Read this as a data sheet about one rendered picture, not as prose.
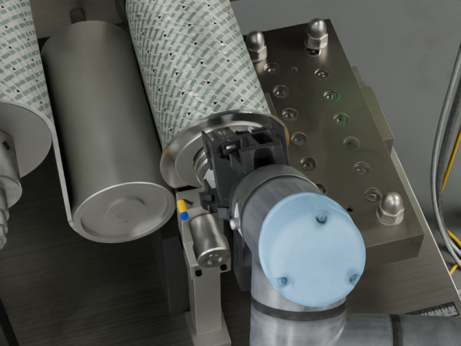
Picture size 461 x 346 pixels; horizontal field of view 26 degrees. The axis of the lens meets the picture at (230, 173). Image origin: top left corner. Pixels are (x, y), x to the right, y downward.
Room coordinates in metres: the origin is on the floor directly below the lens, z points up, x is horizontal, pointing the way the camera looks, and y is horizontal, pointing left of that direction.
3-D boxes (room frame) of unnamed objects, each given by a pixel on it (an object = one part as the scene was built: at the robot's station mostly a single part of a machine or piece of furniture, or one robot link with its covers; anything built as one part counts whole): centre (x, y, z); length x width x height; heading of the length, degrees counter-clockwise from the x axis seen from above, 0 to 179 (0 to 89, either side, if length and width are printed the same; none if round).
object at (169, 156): (0.65, 0.01, 1.25); 0.15 x 0.01 x 0.15; 105
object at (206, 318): (0.61, 0.03, 1.05); 0.06 x 0.05 x 0.31; 15
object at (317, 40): (1.03, -0.13, 1.05); 0.04 x 0.04 x 0.04
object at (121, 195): (0.75, 0.15, 1.17); 0.26 x 0.12 x 0.12; 15
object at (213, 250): (0.57, 0.02, 1.18); 0.04 x 0.02 x 0.04; 105
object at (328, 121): (0.86, -0.13, 1.00); 0.40 x 0.16 x 0.06; 15
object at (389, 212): (0.72, -0.21, 1.05); 0.04 x 0.04 x 0.04
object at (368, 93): (0.90, -0.21, 0.96); 0.10 x 0.03 x 0.11; 15
